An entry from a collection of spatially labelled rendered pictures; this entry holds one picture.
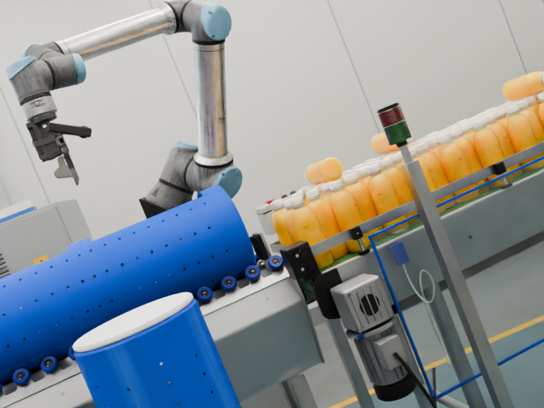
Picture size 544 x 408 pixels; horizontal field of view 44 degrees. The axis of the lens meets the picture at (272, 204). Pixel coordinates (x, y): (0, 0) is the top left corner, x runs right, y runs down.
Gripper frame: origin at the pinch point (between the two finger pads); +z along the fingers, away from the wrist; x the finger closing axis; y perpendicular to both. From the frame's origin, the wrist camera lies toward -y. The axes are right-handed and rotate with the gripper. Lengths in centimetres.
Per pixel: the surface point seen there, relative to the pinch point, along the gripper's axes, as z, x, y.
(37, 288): 23.3, 12.6, 20.3
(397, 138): 22, 39, -78
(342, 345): 86, -27, -62
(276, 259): 43, 10, -42
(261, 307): 53, 13, -33
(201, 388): 53, 60, -6
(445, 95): 22, -228, -257
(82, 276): 24.9, 13.3, 8.8
